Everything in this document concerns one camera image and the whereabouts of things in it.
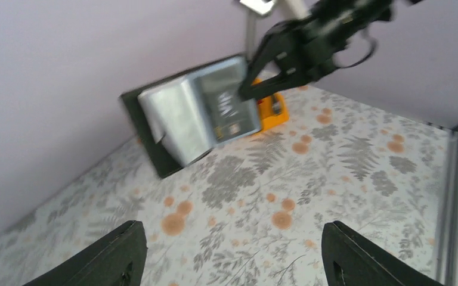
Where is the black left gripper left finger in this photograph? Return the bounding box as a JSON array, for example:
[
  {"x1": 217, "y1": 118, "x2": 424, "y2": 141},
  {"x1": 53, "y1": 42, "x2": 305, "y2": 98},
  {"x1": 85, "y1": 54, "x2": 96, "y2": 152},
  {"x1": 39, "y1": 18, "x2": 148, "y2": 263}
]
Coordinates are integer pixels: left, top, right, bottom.
[{"x1": 27, "y1": 220, "x2": 147, "y2": 286}]

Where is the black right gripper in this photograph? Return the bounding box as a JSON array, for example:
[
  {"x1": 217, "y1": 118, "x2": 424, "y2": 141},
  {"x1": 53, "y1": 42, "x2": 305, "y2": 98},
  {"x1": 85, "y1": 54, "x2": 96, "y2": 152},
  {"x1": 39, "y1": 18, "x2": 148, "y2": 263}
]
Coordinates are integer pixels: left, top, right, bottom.
[{"x1": 237, "y1": 1, "x2": 392, "y2": 101}]

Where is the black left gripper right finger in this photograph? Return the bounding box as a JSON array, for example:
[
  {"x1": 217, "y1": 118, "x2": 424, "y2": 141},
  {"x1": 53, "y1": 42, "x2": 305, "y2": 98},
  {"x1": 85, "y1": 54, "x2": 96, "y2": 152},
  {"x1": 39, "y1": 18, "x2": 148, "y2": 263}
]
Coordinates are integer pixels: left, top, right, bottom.
[{"x1": 321, "y1": 220, "x2": 442, "y2": 286}]

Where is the dark VIP credit card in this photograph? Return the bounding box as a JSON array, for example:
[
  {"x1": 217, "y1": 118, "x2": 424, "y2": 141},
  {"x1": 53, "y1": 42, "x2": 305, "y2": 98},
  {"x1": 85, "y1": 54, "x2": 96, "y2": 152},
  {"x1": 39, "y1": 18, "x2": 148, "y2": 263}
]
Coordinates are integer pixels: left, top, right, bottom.
[{"x1": 193, "y1": 57, "x2": 262, "y2": 145}]

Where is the orange plastic bin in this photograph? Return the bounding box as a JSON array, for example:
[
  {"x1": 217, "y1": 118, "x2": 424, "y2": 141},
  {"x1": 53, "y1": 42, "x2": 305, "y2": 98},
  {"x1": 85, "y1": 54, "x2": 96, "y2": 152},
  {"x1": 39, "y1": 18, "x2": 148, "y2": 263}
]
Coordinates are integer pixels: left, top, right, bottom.
[{"x1": 256, "y1": 92, "x2": 289, "y2": 134}]

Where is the floral table cover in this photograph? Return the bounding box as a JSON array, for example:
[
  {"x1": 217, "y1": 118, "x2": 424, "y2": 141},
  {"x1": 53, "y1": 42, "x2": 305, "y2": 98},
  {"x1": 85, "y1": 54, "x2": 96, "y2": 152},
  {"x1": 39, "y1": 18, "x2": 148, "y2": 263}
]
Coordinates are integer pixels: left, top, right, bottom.
[{"x1": 0, "y1": 86, "x2": 448, "y2": 285}]

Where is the aluminium frame corner post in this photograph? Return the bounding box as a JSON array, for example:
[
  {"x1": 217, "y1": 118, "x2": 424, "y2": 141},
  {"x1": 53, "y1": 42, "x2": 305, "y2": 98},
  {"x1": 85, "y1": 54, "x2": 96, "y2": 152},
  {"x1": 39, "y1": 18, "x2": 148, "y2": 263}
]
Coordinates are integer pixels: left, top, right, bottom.
[{"x1": 245, "y1": 10, "x2": 257, "y2": 61}]

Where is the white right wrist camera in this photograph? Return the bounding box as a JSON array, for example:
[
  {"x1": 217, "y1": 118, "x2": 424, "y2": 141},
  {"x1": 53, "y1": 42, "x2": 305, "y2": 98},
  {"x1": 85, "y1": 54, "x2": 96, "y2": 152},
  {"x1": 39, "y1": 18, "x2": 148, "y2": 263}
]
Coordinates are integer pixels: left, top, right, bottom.
[{"x1": 237, "y1": 0, "x2": 311, "y2": 20}]

